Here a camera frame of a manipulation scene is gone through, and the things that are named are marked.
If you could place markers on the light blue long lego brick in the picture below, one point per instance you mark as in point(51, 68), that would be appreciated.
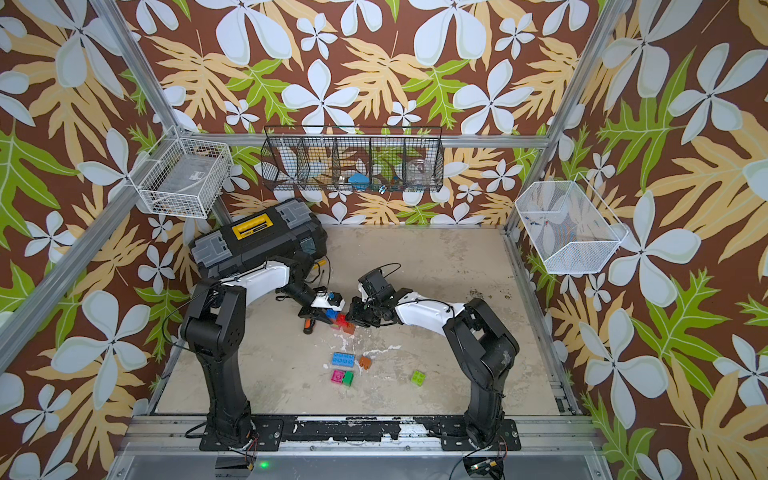
point(344, 360)

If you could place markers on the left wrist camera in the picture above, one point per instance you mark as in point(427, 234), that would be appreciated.
point(329, 300)

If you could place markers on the black deli toolbox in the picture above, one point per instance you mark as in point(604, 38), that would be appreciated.
point(277, 231)

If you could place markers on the dark green lego brick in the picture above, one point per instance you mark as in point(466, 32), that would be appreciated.
point(348, 378)

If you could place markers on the black wire basket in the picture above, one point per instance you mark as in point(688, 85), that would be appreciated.
point(354, 159)

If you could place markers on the brown lego brick front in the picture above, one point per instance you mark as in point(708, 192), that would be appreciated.
point(365, 362)

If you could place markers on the lime green lego brick front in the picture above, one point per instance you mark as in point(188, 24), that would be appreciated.
point(417, 378)

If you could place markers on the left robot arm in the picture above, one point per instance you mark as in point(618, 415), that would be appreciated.
point(214, 327)

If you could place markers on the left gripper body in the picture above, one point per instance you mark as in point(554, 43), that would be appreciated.
point(310, 311)

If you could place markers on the white wire basket right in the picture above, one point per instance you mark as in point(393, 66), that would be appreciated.
point(572, 228)

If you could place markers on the orange black handled screwdriver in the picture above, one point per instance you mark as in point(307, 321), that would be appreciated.
point(309, 326)

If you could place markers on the magenta lego brick front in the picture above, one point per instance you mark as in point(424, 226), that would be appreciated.
point(338, 376)

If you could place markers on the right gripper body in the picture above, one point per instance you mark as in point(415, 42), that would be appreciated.
point(366, 312)

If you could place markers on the white wire basket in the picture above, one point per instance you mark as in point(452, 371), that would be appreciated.
point(572, 228)
point(182, 175)

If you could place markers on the red long lego brick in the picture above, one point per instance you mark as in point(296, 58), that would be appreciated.
point(341, 322)

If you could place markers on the white wire basket left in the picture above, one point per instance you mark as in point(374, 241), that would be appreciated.
point(182, 175)

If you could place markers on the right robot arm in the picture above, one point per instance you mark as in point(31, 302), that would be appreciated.
point(483, 347)

